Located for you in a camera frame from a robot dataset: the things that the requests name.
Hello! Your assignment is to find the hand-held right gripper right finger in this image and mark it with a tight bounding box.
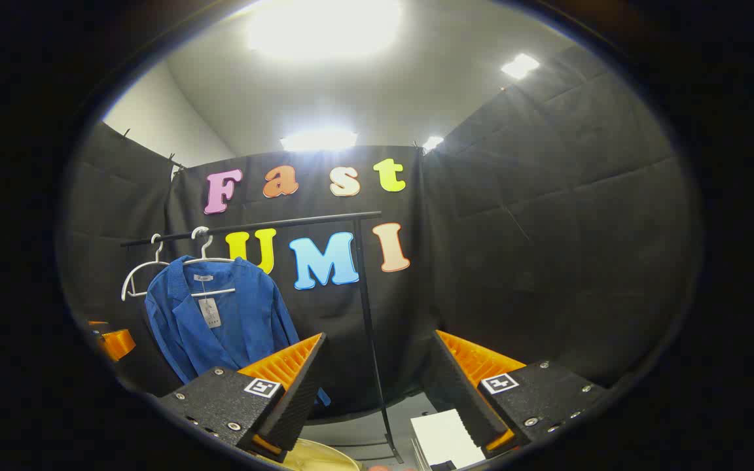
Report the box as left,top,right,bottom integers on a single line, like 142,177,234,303
422,329,610,455

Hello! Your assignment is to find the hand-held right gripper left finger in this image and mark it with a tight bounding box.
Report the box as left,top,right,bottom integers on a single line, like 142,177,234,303
158,332,329,462

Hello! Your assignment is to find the blue jacket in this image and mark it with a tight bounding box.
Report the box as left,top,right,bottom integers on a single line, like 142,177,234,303
145,255,332,406

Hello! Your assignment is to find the white clothes hanger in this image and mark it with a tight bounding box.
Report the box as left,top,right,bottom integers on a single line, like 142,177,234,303
183,226,237,298
120,234,171,302

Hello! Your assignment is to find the black clothes rack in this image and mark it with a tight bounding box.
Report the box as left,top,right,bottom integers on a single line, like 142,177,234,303
120,211,404,464

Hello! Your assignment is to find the white box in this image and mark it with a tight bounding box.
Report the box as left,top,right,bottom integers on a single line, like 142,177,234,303
410,409,486,470

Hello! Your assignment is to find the black backdrop cloth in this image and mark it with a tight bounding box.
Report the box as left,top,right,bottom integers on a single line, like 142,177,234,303
63,46,702,419

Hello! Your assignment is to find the large ceiling light panel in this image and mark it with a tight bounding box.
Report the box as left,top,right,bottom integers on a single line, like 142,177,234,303
246,0,404,61

